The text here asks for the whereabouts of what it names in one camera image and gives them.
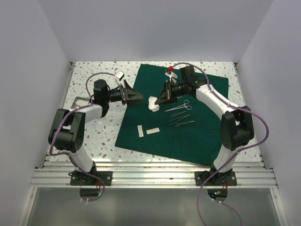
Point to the white strip packet left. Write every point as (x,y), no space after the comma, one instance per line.
(140,131)

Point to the metal instrument tray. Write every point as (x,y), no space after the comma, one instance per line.
(73,106)

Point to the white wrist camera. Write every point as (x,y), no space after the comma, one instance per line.
(119,77)
(173,78)

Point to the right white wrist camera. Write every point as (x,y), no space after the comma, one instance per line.
(173,78)

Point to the long tweezers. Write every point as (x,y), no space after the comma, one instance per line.
(184,123)
(173,121)

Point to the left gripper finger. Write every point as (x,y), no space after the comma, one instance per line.
(130,93)
(133,102)

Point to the green surgical drape cloth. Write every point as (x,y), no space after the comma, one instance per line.
(196,142)

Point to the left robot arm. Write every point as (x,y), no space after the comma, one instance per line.
(66,135)

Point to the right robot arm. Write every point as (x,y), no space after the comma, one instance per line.
(236,128)

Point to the short tweezers upper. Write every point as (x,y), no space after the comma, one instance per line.
(176,114)

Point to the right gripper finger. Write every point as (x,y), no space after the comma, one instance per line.
(162,100)
(163,95)

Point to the long tweezers lower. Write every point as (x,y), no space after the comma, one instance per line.
(184,123)

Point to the white gauze pad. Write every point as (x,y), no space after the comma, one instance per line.
(81,103)
(152,106)

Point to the silver hemostat forceps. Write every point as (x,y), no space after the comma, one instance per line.
(185,105)

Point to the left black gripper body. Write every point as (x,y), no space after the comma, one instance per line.
(118,95)

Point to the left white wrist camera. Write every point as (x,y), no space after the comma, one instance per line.
(119,77)

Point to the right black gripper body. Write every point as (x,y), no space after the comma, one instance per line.
(175,90)

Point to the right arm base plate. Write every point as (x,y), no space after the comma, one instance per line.
(220,179)

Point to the aluminium rail frame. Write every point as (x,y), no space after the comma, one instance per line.
(131,169)

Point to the white strip packet right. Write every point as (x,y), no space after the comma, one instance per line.
(152,131)

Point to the white strip packet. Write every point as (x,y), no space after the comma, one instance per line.
(140,131)
(152,131)

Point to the long tweezers middle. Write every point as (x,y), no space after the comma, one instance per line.
(173,121)

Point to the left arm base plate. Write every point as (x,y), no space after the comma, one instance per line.
(82,179)

